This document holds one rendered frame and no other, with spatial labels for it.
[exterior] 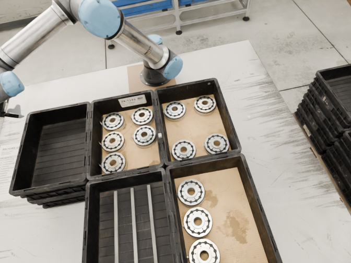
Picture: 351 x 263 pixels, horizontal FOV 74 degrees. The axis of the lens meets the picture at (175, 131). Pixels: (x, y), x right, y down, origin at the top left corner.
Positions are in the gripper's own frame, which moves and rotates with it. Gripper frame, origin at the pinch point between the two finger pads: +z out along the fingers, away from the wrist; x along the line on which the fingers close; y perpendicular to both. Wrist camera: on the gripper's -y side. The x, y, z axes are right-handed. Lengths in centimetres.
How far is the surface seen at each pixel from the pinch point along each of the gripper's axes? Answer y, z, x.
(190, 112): 14, -17, -80
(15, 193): -28.5, -18.5, -13.6
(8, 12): 132, 242, 91
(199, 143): 1, -27, -81
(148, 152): -7, -20, -61
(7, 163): -25.2, 23.5, 2.1
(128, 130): 2, -9, -53
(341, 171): -4, -18, -186
